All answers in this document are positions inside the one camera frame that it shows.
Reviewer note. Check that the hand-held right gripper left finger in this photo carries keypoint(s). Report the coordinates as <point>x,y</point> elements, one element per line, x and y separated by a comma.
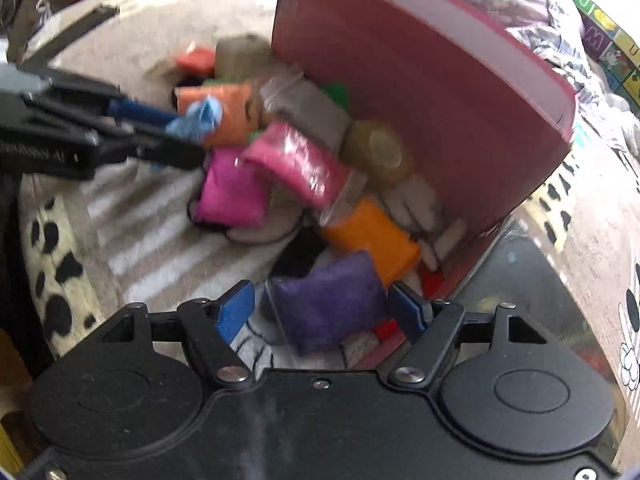
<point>234,311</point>

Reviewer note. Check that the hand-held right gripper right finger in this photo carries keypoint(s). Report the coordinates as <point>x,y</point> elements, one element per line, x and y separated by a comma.
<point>407,314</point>

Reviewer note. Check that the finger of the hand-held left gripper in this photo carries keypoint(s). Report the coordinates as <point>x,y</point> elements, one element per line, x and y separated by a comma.
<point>160,150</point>
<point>142,110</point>

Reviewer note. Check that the light blue packet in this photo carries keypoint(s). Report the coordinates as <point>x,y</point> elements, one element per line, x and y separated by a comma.
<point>197,122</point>

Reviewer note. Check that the purple packet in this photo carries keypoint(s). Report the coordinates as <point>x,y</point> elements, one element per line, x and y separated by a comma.
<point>330,305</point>

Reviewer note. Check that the pink cardboard box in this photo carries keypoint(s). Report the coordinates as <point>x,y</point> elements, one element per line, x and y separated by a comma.
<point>400,85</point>

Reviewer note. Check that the small red packet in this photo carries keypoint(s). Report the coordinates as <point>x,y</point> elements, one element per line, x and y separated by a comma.
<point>386,331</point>

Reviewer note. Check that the white packet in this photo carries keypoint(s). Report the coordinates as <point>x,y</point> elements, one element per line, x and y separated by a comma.
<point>415,202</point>
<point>445,240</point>

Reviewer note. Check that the magenta packet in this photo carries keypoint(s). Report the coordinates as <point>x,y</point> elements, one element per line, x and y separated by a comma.
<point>230,195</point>

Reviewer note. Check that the orange packet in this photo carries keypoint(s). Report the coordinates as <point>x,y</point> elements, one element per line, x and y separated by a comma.
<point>232,105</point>
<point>367,235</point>

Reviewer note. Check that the black metal bar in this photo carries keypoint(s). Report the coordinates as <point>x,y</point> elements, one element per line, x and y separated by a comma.
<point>75,27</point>

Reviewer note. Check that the khaki packet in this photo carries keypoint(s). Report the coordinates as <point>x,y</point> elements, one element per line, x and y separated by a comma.
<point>242,57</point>

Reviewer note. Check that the pink packet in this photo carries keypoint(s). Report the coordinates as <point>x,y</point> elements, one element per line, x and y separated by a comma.
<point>295,162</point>

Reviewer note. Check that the grey packet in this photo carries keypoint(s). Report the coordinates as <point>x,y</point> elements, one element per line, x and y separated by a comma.
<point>310,110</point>

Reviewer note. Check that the olive packet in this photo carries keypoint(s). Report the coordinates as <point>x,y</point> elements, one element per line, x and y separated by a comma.
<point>375,152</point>

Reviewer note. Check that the green packet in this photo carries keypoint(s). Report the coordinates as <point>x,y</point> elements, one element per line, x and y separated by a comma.
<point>336,94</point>

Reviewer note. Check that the colourful play mat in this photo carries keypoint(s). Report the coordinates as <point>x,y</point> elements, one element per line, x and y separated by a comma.
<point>620,50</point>

